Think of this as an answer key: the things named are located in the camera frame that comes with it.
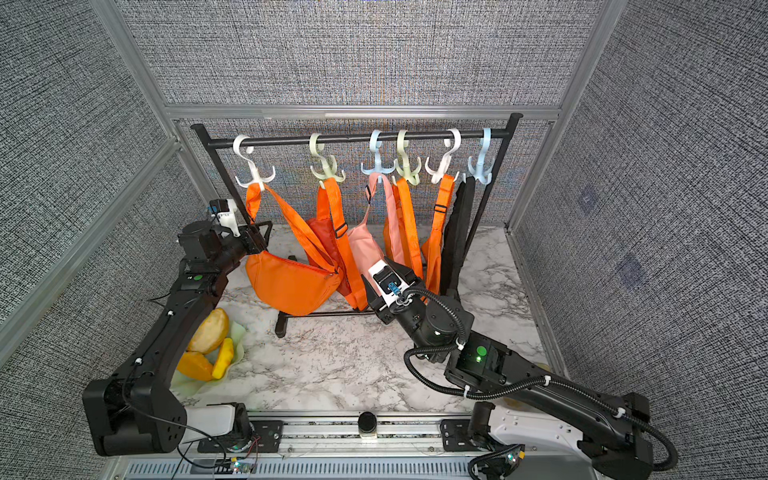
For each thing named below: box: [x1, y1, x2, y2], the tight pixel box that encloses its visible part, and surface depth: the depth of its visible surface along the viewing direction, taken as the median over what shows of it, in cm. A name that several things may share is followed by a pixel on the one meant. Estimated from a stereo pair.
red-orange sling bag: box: [306, 178, 368, 311], surface depth 79 cm
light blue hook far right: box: [467, 128, 495, 185], surface depth 67 cm
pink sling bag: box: [347, 173, 404, 289], surface depth 82 cm
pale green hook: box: [309, 133, 346, 182], surface depth 66 cm
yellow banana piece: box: [212, 337, 234, 380], surface depth 83 cm
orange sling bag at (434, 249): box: [421, 175, 455, 302], surface depth 76 cm
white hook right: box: [425, 128, 462, 185], surface depth 66 cm
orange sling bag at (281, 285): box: [245, 184, 344, 316], surface depth 87 cm
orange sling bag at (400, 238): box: [383, 178, 424, 279], surface depth 74 cm
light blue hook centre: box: [361, 129, 397, 174], surface depth 66 cm
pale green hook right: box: [394, 129, 422, 186], surface depth 67 cm
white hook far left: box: [233, 134, 276, 191], surface depth 66 cm
